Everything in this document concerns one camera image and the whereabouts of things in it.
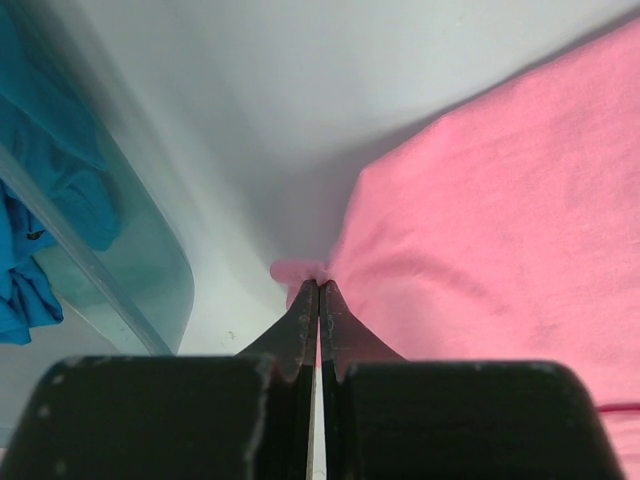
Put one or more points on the blue crumpled t shirt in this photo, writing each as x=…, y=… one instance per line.
x=51, y=132

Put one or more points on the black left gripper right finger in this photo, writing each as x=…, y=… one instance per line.
x=389, y=418

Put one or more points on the teal plastic bin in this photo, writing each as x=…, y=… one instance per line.
x=133, y=298

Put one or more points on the pink t shirt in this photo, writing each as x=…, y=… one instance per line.
x=509, y=229

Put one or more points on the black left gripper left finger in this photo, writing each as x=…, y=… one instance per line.
x=247, y=416

